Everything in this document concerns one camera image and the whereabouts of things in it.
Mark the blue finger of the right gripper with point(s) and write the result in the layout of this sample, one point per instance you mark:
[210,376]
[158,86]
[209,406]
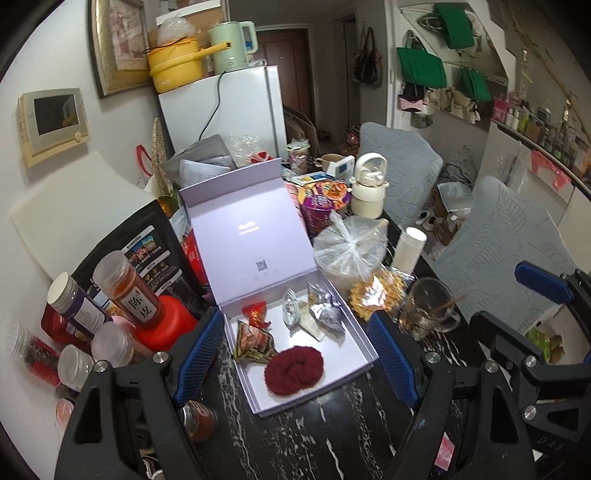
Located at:
[507,347]
[543,282]

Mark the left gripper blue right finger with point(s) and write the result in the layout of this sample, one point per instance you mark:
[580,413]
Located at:
[400,356]

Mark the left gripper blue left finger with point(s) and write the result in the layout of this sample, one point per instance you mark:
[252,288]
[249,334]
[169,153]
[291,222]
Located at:
[193,354]

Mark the brown green snack packet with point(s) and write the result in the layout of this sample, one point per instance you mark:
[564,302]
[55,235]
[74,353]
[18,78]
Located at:
[253,344]

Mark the red snack packet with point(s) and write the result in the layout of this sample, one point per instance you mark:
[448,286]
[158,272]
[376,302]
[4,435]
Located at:
[256,315]

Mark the dark red fluffy scrunchie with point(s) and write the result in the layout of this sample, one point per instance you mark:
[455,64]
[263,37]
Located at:
[293,370]

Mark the green slippers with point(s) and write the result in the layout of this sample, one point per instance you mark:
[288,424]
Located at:
[551,346]

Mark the red plastic canister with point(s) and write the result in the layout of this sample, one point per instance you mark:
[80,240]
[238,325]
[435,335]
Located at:
[172,321]

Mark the clear glass mug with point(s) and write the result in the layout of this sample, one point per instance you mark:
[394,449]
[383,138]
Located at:
[430,307]

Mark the orange spice jar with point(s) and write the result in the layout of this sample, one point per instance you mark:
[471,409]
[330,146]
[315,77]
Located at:
[199,421]

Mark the near grey leaf chair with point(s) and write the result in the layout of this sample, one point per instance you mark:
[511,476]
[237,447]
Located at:
[478,265]

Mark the grey leaf chair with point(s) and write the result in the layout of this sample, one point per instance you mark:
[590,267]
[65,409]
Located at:
[478,265]
[413,169]

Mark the bag of waffle cookies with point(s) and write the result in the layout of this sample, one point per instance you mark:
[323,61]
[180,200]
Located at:
[385,290]

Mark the lavender open gift box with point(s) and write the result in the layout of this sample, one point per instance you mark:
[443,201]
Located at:
[254,248]

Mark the brown label spice jar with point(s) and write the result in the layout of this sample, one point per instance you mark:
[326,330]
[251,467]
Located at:
[117,278]

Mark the black snack bag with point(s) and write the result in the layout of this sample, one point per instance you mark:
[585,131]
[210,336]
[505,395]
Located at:
[149,243]

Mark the white paper cup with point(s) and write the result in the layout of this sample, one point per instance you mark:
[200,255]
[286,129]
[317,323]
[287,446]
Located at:
[409,249]

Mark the clear plastic bag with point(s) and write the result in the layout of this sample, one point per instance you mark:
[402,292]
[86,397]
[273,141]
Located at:
[350,249]

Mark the far grey leaf chair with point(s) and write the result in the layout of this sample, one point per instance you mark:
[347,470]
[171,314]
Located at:
[413,169]

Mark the purple instant noodle bowl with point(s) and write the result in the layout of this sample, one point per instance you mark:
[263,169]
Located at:
[318,200]

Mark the cream white water bottle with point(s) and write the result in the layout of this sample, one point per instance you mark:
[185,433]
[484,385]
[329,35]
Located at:
[369,185]

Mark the green tote bag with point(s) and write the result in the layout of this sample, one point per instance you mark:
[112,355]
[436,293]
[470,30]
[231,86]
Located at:
[474,85]
[422,68]

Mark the white mini fridge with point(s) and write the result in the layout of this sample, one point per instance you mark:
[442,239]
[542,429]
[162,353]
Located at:
[233,105]

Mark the yellow pot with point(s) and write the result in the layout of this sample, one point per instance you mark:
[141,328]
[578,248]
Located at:
[178,63]

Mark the brown entrance door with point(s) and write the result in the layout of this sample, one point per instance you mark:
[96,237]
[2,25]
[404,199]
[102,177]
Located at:
[289,50]

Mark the green electric kettle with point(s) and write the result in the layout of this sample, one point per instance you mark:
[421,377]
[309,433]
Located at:
[240,41]

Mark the framed picture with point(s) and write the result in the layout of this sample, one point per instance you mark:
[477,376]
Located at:
[118,45]

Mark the beige wall intercom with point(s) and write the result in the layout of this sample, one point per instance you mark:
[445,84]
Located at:
[50,122]

